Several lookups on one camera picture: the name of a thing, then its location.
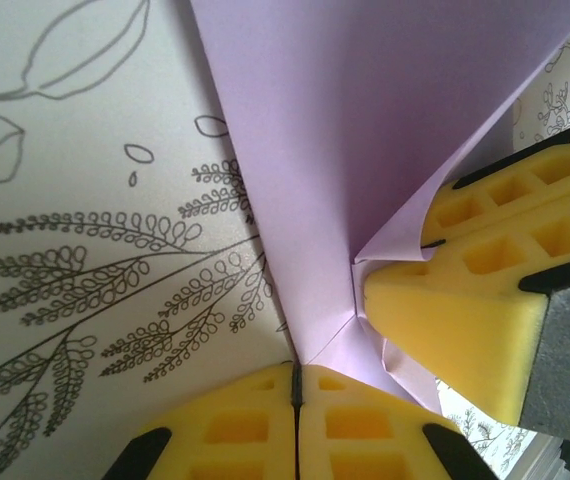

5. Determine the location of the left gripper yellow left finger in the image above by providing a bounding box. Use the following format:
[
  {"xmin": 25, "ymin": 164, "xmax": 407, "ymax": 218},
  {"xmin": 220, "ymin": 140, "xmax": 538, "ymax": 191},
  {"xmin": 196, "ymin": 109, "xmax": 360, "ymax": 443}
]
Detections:
[{"xmin": 99, "ymin": 363, "xmax": 298, "ymax": 480}]

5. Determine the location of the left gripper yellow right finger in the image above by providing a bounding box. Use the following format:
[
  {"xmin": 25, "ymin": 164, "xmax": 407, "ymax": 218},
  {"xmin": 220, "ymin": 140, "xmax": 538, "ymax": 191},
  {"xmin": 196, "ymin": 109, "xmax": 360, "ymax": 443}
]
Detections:
[{"xmin": 297, "ymin": 363, "xmax": 497, "ymax": 480}]

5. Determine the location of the light purple paper sheet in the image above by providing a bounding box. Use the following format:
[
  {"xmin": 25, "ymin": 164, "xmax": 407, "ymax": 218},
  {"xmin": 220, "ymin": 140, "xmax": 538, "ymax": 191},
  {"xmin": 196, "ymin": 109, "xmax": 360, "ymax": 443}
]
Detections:
[{"xmin": 188, "ymin": 0, "xmax": 570, "ymax": 417}]

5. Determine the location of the floral patterned table cover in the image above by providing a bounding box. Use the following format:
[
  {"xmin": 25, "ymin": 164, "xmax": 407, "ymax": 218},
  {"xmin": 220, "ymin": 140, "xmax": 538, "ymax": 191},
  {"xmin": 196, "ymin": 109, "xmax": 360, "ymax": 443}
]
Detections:
[{"xmin": 0, "ymin": 0, "xmax": 570, "ymax": 480}]

